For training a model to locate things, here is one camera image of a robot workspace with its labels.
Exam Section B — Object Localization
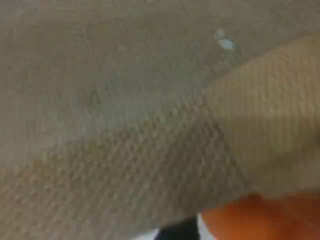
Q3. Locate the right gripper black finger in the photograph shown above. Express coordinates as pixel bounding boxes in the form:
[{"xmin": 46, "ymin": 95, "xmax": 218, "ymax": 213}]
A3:
[{"xmin": 157, "ymin": 214, "xmax": 202, "ymax": 240}]

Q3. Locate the orange toy fruit with stem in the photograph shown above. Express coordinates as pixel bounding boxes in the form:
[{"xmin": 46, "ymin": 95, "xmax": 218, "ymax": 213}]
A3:
[{"xmin": 200, "ymin": 192, "xmax": 320, "ymax": 240}]

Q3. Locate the brown burlap tote bag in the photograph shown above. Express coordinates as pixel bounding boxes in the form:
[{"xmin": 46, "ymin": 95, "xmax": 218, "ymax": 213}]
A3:
[{"xmin": 0, "ymin": 0, "xmax": 320, "ymax": 240}]

